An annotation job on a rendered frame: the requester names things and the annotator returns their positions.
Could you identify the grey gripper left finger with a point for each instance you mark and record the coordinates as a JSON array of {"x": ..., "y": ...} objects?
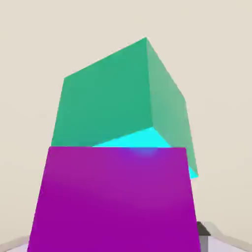
[{"x": 17, "y": 246}]

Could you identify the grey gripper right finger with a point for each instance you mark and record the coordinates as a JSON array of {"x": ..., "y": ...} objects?
[{"x": 214, "y": 242}]

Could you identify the small purple cube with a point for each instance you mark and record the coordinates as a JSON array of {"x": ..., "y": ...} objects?
[{"x": 114, "y": 200}]

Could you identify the small green cube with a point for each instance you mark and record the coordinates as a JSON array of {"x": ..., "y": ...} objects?
[{"x": 110, "y": 98}]

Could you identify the small cyan cube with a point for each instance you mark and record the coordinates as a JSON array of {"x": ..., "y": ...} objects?
[{"x": 137, "y": 139}]

